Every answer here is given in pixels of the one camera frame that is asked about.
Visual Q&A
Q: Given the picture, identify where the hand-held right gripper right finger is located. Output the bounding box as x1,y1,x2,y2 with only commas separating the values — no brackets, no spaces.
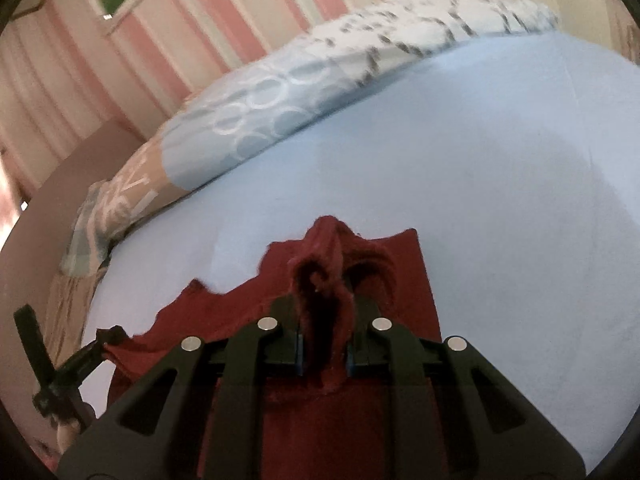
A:
344,295,587,480

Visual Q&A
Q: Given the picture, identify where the plaid pillow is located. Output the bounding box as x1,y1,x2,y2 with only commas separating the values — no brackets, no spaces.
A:
60,180,115,277

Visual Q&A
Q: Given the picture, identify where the brown cloth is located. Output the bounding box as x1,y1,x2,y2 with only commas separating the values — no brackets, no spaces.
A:
44,272,101,361

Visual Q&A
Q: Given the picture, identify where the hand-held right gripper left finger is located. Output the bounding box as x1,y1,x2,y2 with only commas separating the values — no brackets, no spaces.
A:
57,296,306,480

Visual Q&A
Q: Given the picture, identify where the red knitted sweater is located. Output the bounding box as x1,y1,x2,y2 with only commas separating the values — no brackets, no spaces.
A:
102,215,451,480

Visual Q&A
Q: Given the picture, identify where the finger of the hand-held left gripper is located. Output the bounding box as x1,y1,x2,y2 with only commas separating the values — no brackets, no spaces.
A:
52,325,128,386
13,304,58,391

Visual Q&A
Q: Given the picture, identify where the folded patterned duvet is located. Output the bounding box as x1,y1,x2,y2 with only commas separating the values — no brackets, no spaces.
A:
97,0,561,256

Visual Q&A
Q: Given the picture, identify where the pink headboard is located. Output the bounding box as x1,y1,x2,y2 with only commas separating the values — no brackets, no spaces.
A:
0,120,151,286

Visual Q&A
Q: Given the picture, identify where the bed with light blue sheet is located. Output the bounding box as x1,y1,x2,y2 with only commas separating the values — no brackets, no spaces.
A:
80,27,640,480

